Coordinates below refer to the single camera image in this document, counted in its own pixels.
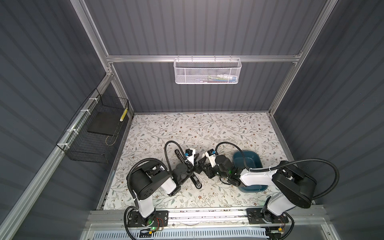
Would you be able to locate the yellow marker in basket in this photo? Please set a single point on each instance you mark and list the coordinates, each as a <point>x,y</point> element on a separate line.
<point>123,115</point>

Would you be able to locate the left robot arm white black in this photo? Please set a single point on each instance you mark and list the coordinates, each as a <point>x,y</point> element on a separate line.
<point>148,175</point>

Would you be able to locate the white slotted cable duct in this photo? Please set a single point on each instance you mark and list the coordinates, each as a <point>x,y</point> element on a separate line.
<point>205,234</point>

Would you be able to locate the aluminium corner post right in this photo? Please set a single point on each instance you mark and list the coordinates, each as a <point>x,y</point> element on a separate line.
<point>303,53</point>

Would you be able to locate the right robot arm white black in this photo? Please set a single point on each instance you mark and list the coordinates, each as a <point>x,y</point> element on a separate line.
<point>296,186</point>

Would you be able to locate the black pad in basket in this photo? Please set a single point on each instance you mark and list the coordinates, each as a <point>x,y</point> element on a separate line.
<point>105,124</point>

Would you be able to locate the aluminium corner post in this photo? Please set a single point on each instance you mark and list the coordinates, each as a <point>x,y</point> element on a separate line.
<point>303,53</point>
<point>95,38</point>

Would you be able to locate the aluminium horizontal back rail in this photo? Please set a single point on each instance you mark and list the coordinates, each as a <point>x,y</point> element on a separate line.
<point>215,58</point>

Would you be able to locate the black wire basket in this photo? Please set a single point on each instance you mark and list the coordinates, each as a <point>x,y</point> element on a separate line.
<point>79,145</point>

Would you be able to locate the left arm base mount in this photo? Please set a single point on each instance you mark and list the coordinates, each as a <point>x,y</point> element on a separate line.
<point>156,220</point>

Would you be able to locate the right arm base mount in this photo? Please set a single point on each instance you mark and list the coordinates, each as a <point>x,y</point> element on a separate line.
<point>259,216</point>

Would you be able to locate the black long stapler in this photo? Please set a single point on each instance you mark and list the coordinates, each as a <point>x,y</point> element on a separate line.
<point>182,173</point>

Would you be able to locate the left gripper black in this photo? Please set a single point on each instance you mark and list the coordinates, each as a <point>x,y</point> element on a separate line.
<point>198,168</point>

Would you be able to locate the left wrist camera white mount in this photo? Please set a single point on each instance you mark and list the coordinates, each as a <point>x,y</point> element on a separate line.
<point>190,156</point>

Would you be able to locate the white wire mesh basket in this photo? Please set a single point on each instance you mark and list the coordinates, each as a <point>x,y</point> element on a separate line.
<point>185,72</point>

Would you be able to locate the pens in white basket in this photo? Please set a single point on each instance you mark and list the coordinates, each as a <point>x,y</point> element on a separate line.
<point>217,79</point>

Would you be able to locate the aluminium corner post left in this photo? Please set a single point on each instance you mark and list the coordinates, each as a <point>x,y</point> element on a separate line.
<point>95,38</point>

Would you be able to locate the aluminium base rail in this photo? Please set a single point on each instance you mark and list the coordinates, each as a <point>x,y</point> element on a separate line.
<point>113,219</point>

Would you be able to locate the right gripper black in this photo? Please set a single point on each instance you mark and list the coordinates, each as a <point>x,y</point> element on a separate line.
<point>208,169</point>

